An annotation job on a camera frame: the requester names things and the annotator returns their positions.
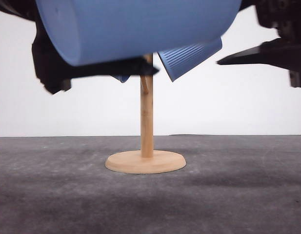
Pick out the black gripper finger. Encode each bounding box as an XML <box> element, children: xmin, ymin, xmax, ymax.
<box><xmin>67</xmin><ymin>57</ymin><xmax>159</xmax><ymax>79</ymax></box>

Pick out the wooden cup tree stand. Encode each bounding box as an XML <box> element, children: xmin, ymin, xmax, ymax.
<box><xmin>105</xmin><ymin>54</ymin><xmax>186</xmax><ymax>174</ymax></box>

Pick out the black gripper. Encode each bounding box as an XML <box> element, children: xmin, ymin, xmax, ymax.
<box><xmin>0</xmin><ymin>0</ymin><xmax>71</xmax><ymax>94</ymax></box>
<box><xmin>217</xmin><ymin>0</ymin><xmax>301</xmax><ymax>88</ymax></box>

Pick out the blue ribbed cup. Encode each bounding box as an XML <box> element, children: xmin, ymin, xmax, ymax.
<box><xmin>37</xmin><ymin>0</ymin><xmax>241</xmax><ymax>66</ymax></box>
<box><xmin>111</xmin><ymin>74</ymin><xmax>130</xmax><ymax>83</ymax></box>
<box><xmin>158</xmin><ymin>37</ymin><xmax>223</xmax><ymax>82</ymax></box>

